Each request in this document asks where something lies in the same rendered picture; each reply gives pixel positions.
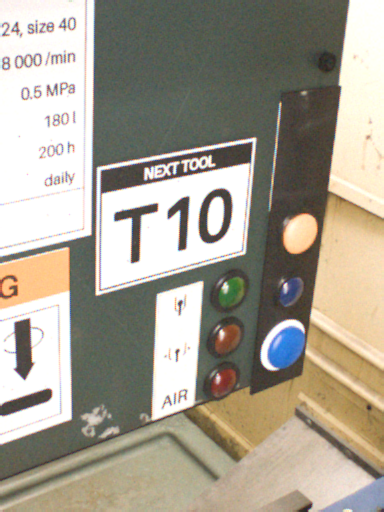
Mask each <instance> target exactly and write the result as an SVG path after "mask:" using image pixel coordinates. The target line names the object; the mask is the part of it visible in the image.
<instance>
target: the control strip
mask: <svg viewBox="0 0 384 512"><path fill-rule="evenodd" d="M341 91H342V85H337V86H329V87H323V88H316V89H310V90H303V91H296V92H289V93H282V94H281V104H280V113H279V123H278V133H277V142H276V151H275V161H274V171H273V181H272V190H271V199H270V209H269V217H268V228H267V237H266V247H265V256H264V266H263V276H262V285H261V295H260V304H259V315H258V324H257V333H256V343H255V353H253V363H252V372H251V381H250V391H249V395H250V396H252V395H254V393H257V392H260V391H263V390H265V389H268V388H270V387H273V386H275V385H278V384H280V383H283V382H286V381H289V380H291V379H294V378H296V377H299V376H301V375H302V370H303V363H304V356H305V349H306V347H307V341H308V334H309V327H310V320H311V311H312V304H313V297H314V289H315V282H316V275H317V267H318V260H319V253H320V245H321V237H322V230H323V223H324V215H325V208H326V201H327V193H328V186H329V179H330V172H331V164H332V156H333V149H334V142H335V134H336V127H337V120H338V113H339V106H340V99H341ZM301 214H308V215H310V216H312V217H313V218H314V219H315V221H316V225H317V232H316V236H315V239H314V241H313V242H312V244H311V245H310V247H309V248H308V249H307V250H306V251H304V252H302V253H300V254H292V253H290V252H288V251H287V250H286V249H285V247H284V242H283V238H284V233H285V230H286V228H287V226H288V225H289V223H290V221H291V220H292V219H293V218H295V217H296V216H299V215H301ZM235 277H239V278H242V279H243V280H244V282H245V294H244V296H243V298H242V300H241V301H240V302H239V303H238V304H237V305H235V306H233V307H223V306H222V305H221V304H220V302H219V293H220V291H221V289H222V286H223V285H224V283H225V282H226V281H229V280H230V279H232V278H235ZM292 278H301V279H302V280H303V283H304V292H303V295H302V297H301V298H300V300H299V301H297V302H296V303H294V304H293V305H290V306H284V305H283V304H282V303H281V301H280V294H281V291H282V288H283V286H284V285H285V283H286V282H287V281H289V280H290V279H292ZM248 289H250V280H248V277H247V275H246V274H245V273H244V272H242V271H240V270H231V271H228V272H225V273H224V274H222V275H221V276H220V277H219V278H218V279H217V281H216V282H215V284H214V286H213V289H212V293H211V302H212V305H213V307H214V309H215V310H217V311H218V312H220V313H229V312H232V311H234V310H236V308H237V307H238V306H239V305H240V304H241V303H242V302H243V301H244V299H245V298H246V296H247V293H248ZM232 324H235V325H237V326H239V328H240V330H241V339H240V342H239V344H238V345H237V346H236V348H235V349H233V350H232V351H231V352H228V353H219V352H218V351H217V350H216V348H215V341H216V338H217V336H218V335H219V333H220V332H221V330H222V329H223V328H224V327H226V326H228V325H232ZM291 325H293V326H297V327H298V328H300V329H301V330H302V331H304V333H305V336H306V343H305V344H304V348H303V351H302V353H301V355H300V356H299V358H298V359H297V360H296V361H295V362H294V363H293V364H291V365H290V366H288V368H285V369H275V368H273V367H272V366H270V365H269V362H268V360H267V349H268V346H269V344H270V342H271V340H272V339H273V337H274V335H275V334H277V333H278V332H279V331H280V330H281V329H283V328H285V327H287V326H291ZM243 338H244V324H243V323H242V321H241V320H239V319H238V318H236V317H227V318H225V319H223V320H221V321H219V322H218V323H217V324H216V325H215V326H214V327H213V329H212V330H211V333H210V335H209V338H207V342H206V347H207V350H209V352H210V353H211V354H212V355H213V356H215V358H217V359H222V358H226V356H228V355H231V354H232V353H233V352H235V351H236V350H237V349H238V347H239V346H240V344H241V343H242V340H243ZM227 369H232V370H234V371H235V372H236V375H237V381H236V384H235V386H234V388H232V389H231V391H230V392H229V393H228V394H226V395H225V396H222V397H216V396H214V395H213V394H212V383H213V381H214V379H215V377H216V376H217V375H218V374H219V373H220V372H222V371H224V370H227ZM239 379H240V369H239V367H238V366H237V365H236V364H234V363H233V362H224V363H221V364H219V365H217V366H216V367H214V368H213V369H212V370H211V372H210V373H209V374H207V376H206V378H205V380H204V384H203V393H204V395H205V397H207V398H208V399H210V400H212V401H219V400H222V399H224V398H226V397H228V396H229V395H230V394H231V393H232V392H234V391H235V388H236V387H237V385H238V383H239Z"/></svg>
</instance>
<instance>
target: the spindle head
mask: <svg viewBox="0 0 384 512"><path fill-rule="evenodd" d="M349 5H350V0H94V65H93V85H92V174H91V235H87V236H82V237H78V238H74V239H70V240H64V241H60V242H56V243H52V244H47V246H43V247H39V248H35V249H29V250H25V251H21V252H17V253H12V254H8V255H4V256H0V264H1V263H5V262H10V261H14V260H18V259H22V258H26V257H31V256H36V255H40V254H44V253H48V252H52V251H56V250H61V249H65V248H68V279H69V285H70V404H71V418H72V420H71V419H69V420H66V421H62V422H60V423H57V424H54V425H51V426H49V427H46V428H43V429H40V430H38V431H35V432H32V433H29V434H27V435H24V436H21V437H18V438H16V439H13V440H10V441H7V442H4V443H1V444H0V481H3V480H6V479H8V478H11V477H13V476H16V475H18V474H21V473H23V472H26V471H29V470H31V469H34V468H36V467H39V466H41V465H45V464H48V463H50V462H53V461H55V460H58V459H60V458H63V457H65V456H68V455H71V454H73V453H76V452H78V451H81V450H83V449H86V448H88V447H92V446H95V445H97V444H100V443H102V442H105V441H107V440H110V439H112V438H115V437H118V436H120V435H123V434H125V433H129V432H131V431H134V430H137V429H139V428H142V427H144V426H147V425H149V424H152V423H154V422H157V421H161V420H163V419H166V418H168V417H171V416H173V415H176V414H178V413H181V412H184V411H187V410H190V409H192V408H195V407H197V406H200V405H202V404H205V403H208V402H211V401H212V400H210V399H208V398H207V397H205V395H204V393H203V384H204V380H205V378H206V376H207V374H209V373H210V372H211V370H212V369H213V368H214V367H216V366H217V365H219V364H221V363H224V362H233V363H234V364H236V365H237V366H238V367H239V369H240V379H239V383H238V385H237V387H236V388H235V391H234V392H232V393H235V392H238V390H240V389H243V388H245V387H248V386H250V381H251V372H252V363H253V353H255V343H256V333H257V324H258V315H259V304H260V295H261V285H262V276H263V266H264V256H265V247H266V237H267V228H268V217H269V204H270V194H271V185H272V175H273V165H274V156H275V146H276V137H277V127H278V117H279V108H280V103H281V94H282V93H289V92H296V91H303V90H310V89H316V88H323V87H329V86H337V85H339V84H340V77H341V70H342V65H341V63H342V56H343V49H344V41H345V33H346V26H347V19H348V12H349ZM248 138H256V147H255V158H254V168H253V179H252V190H251V200H249V202H250V212H248V222H247V233H246V244H245V254H242V255H238V256H234V257H231V258H226V259H223V260H219V261H216V262H212V263H208V264H204V265H200V266H197V268H193V269H190V270H185V271H181V272H178V273H174V274H171V275H167V276H163V277H159V278H156V279H152V280H148V281H144V282H140V283H137V284H133V285H130V286H126V287H121V288H118V290H114V291H111V292H107V293H104V294H100V295H95V294H94V286H95V199H96V167H97V166H102V165H108V164H113V163H119V162H125V161H130V160H135V159H142V158H147V156H153V155H158V154H163V153H170V152H175V151H180V150H187V149H192V148H197V147H203V146H209V145H215V144H220V143H225V142H232V141H237V140H242V139H248ZM231 270H240V271H242V272H244V273H245V274H246V275H247V277H248V280H250V289H248V293H247V296H246V298H245V299H244V301H243V302H242V303H241V304H240V305H239V306H238V307H237V308H236V310H234V311H232V312H229V313H220V312H218V311H217V310H215V309H214V307H213V305H212V302H211V293H212V289H213V286H214V284H215V282H216V281H217V279H218V278H219V277H220V276H221V275H222V274H224V273H225V272H228V271H231ZM200 281H202V282H203V286H202V300H201V315H200V329H199V343H198V358H197V372H196V385H195V400H194V405H193V406H191V407H188V408H186V409H182V410H180V411H177V412H174V413H172V414H169V415H167V416H164V417H162V418H159V419H155V420H152V401H153V378H154V356H155V334H156V311H157V294H161V293H164V292H169V291H172V290H175V289H179V288H182V286H186V285H190V284H194V283H197V282H200ZM227 317H236V318H238V319H239V320H241V321H242V323H243V324H244V338H243V340H242V343H241V344H240V346H239V347H238V349H237V350H236V351H235V352H233V353H232V354H231V355H228V356H226V358H222V359H217V358H215V356H213V355H212V354H211V353H210V352H209V350H207V347H206V342H207V338H209V335H210V333H211V330H212V329H213V327H214V326H215V325H216V324H217V323H218V322H219V321H221V320H223V319H225V318H227ZM232 393H231V394H232Z"/></svg>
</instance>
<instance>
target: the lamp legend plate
mask: <svg viewBox="0 0 384 512"><path fill-rule="evenodd" d="M202 286H203V282H202V281H200V282H197V283H194V284H190V285H186V286H182V288H179V289H175V290H172V291H169V292H164V293H161V294H157V311H156V334H155V356H154V378H153V401H152V420H155V419H159V418H162V417H164V416H167V415H169V414H172V413H174V412H177V411H180V410H182V409H186V408H188V407H191V406H193V405H194V400H195V385H196V372H197V358H198V343H199V329H200V315H201V300H202Z"/></svg>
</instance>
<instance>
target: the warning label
mask: <svg viewBox="0 0 384 512"><path fill-rule="evenodd" d="M69 419H71V420H72V418H71V404H70V285H69V279H68V248H65V249H61V250H56V251H52V252H48V253H44V254H40V255H36V256H31V257H26V258H22V259H18V260H14V261H10V262H5V263H1V264H0V444H1V443H4V442H7V441H10V440H13V439H16V438H18V437H21V436H24V435H27V434H29V433H32V432H35V431H38V430H40V429H43V428H46V427H49V426H51V425H54V424H57V423H60V422H62V421H66V420H69Z"/></svg>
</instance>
